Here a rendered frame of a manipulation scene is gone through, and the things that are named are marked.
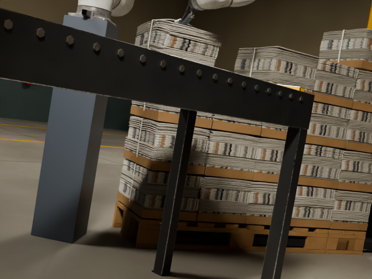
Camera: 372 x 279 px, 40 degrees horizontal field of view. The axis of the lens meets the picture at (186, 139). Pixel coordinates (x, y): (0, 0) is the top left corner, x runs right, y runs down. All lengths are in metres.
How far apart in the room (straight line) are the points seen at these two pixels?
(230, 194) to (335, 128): 0.73
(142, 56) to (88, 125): 1.20
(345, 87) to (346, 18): 7.07
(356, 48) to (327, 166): 0.69
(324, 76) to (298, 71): 0.18
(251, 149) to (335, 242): 0.83
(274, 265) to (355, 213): 1.43
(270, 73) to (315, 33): 7.57
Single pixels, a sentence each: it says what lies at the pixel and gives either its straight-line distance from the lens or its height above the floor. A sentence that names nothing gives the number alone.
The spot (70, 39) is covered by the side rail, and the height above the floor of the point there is 0.78.
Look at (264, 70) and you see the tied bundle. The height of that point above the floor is 0.94.
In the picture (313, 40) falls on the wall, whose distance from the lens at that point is 10.22.
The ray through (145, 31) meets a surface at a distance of 2.63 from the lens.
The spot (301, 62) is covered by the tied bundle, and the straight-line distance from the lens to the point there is 2.78.
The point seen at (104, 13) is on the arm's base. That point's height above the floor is 1.04.
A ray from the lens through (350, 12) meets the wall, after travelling 10.03.
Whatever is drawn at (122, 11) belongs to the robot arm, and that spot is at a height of 1.10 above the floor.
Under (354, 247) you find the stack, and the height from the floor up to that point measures 0.04.
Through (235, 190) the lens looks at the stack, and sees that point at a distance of 2.64.
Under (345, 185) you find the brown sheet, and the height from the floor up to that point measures 0.40.
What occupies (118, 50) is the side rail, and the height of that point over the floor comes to 0.78.
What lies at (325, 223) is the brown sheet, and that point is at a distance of 3.04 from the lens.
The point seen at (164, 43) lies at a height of 0.96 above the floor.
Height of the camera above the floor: 0.68
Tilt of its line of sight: 3 degrees down
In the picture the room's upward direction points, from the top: 10 degrees clockwise
